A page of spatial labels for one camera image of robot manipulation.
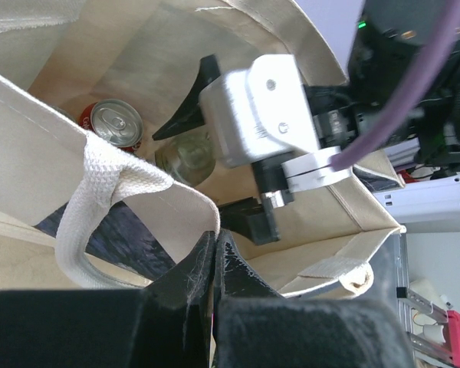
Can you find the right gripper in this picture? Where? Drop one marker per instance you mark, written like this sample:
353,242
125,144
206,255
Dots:
343,113

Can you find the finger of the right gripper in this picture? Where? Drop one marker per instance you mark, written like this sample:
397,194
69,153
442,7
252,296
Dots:
253,217
189,115

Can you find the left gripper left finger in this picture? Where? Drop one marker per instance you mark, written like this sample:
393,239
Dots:
166,324

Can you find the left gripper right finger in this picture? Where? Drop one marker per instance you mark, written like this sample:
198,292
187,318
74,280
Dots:
256,327

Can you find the glass soda bottle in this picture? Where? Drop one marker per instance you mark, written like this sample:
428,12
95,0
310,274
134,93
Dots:
188,158

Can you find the red cola can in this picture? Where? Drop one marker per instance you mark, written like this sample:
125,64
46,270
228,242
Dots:
115,121

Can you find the canvas tote bag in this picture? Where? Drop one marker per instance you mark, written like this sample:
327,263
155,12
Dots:
56,57

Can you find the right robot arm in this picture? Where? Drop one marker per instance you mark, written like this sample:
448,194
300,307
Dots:
412,47

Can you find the aluminium frame rails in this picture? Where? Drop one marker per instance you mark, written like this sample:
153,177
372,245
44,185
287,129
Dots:
433,329

